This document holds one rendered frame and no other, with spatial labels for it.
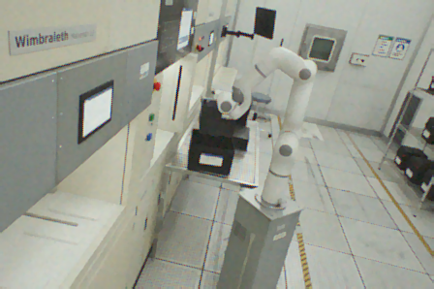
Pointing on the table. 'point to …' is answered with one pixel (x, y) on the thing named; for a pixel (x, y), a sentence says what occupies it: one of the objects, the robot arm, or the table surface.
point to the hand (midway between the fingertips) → (222, 91)
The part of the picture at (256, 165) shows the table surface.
